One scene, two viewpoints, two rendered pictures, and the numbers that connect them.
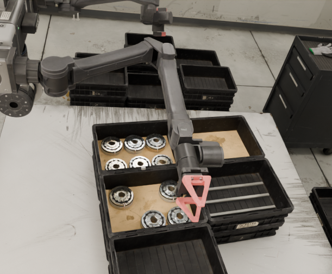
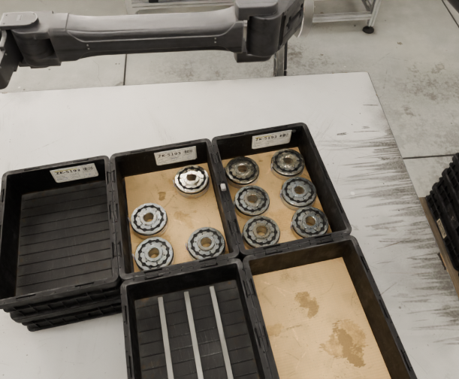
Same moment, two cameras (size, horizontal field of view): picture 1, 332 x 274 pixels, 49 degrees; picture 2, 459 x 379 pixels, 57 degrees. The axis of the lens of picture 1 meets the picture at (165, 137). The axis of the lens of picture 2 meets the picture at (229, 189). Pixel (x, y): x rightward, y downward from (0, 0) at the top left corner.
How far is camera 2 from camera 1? 1.32 m
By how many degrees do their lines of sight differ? 59
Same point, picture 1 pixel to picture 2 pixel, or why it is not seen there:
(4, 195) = (218, 95)
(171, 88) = (145, 19)
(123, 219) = (158, 188)
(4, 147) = (289, 80)
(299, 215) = not seen: outside the picture
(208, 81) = not seen: outside the picture
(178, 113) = (68, 19)
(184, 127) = (23, 19)
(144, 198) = (195, 212)
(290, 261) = not seen: outside the picture
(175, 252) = (103, 252)
